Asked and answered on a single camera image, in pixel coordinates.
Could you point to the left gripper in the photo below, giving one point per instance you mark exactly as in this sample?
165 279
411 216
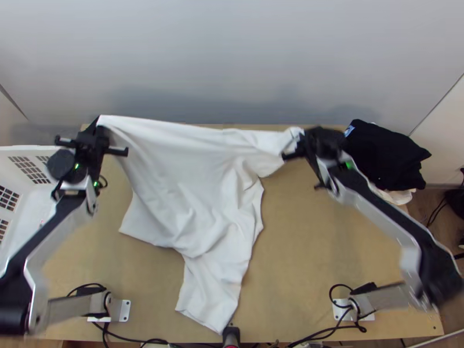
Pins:
90 145

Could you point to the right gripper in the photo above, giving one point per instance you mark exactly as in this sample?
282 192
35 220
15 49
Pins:
324 143

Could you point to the white t-shirt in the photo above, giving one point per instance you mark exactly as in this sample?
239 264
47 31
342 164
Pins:
188 181

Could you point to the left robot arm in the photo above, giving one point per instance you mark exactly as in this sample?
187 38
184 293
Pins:
54 232

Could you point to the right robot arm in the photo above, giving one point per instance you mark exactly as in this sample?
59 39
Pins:
380 203

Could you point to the pile of folded clothes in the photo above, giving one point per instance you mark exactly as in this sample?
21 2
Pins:
391 159

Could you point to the white laundry basket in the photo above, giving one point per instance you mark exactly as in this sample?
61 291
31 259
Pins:
21 203

